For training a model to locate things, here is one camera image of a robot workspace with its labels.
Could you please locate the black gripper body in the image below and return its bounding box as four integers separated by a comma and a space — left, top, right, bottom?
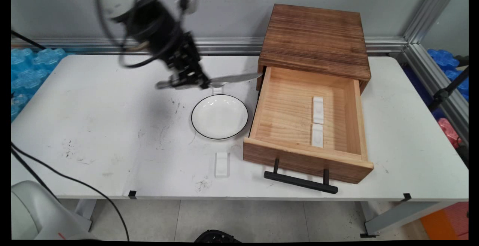
127, 3, 195, 65

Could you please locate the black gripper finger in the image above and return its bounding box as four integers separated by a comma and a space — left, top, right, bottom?
167, 53, 197, 89
183, 33, 210, 89

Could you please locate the silver metal knife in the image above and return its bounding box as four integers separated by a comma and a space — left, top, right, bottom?
155, 72, 263, 90

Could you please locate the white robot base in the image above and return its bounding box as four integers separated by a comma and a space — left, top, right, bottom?
11, 180, 94, 241

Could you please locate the white plate with black rim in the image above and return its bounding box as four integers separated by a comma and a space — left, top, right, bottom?
191, 94, 249, 140

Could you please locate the dark wooden cabinet shell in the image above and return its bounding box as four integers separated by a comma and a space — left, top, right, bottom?
256, 3, 372, 95

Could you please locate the light blue bubble wrap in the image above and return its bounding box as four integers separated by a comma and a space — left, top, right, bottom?
11, 48, 68, 122

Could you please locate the black round object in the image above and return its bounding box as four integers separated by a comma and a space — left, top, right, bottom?
194, 230, 242, 243

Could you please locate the grey table leg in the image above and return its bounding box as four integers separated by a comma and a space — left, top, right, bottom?
360, 201, 458, 238
74, 199, 98, 233

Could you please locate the blue plastic packaging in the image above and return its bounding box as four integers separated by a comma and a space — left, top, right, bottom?
427, 49, 469, 102

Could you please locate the black stand pole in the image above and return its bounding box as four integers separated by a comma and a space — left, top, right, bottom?
428, 66, 469, 112

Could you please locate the pink plastic bag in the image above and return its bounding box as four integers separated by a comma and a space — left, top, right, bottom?
437, 118, 462, 148

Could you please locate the orange box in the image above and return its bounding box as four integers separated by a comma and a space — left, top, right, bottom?
419, 202, 469, 240

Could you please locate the horizontal aluminium frame rail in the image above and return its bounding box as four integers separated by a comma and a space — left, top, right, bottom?
11, 37, 408, 56

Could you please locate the light wooden drawer black handle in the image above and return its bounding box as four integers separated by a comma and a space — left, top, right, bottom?
243, 66, 375, 195

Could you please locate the thin black cable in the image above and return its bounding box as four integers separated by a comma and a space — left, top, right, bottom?
11, 30, 47, 51

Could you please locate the black floor cable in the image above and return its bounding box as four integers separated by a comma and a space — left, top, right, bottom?
11, 143, 130, 241

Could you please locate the aluminium frame post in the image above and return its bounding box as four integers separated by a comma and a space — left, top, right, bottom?
402, 0, 463, 44

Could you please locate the slanted aluminium frame rail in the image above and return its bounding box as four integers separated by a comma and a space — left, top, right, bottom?
397, 43, 469, 145

